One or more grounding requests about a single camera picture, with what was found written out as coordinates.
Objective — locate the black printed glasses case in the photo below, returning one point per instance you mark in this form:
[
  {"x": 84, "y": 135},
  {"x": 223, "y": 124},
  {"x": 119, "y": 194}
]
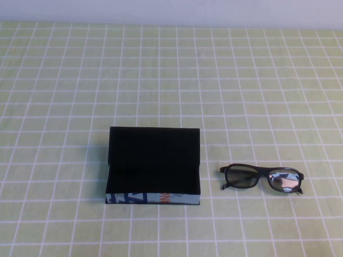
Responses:
[{"x": 153, "y": 150}]

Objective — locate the black-framed glasses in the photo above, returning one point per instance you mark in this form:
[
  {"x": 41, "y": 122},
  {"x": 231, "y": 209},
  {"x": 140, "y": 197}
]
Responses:
[{"x": 262, "y": 170}]

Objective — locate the green white-checked tablecloth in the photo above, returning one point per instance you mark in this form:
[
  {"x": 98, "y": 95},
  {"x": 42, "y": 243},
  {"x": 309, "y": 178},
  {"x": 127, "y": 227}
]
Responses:
[{"x": 77, "y": 74}]

